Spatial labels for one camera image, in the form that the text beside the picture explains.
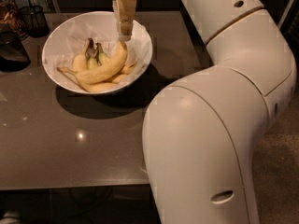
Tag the dark glass container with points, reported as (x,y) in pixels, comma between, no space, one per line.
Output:
(13,56)

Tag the glass jar with snacks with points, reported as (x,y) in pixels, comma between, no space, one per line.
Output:
(10,15)

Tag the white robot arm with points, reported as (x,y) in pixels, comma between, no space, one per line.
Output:
(200,132)

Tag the black wire mesh cup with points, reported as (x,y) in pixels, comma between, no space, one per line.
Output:
(35,21)

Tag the white paper bowl liner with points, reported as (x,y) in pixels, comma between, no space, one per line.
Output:
(138,44)

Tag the long top yellow banana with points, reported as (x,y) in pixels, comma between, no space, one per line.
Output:
(119,57)

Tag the white bowl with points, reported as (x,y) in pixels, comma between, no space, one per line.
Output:
(62,34)

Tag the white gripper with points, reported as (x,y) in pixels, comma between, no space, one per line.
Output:
(125,14)

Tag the bottom yellow banana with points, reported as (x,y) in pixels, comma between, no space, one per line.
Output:
(95,86)

